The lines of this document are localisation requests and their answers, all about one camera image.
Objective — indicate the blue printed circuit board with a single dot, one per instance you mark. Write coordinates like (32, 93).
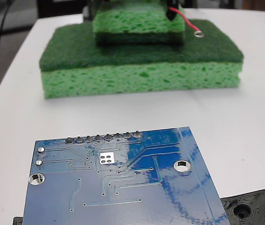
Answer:
(123, 199)

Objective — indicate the small green scouring sponge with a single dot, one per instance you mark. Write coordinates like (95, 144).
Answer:
(132, 21)

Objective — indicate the large green scouring sponge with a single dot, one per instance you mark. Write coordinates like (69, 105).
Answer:
(134, 77)

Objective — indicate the black plastic bracket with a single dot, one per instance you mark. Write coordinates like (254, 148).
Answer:
(252, 206)

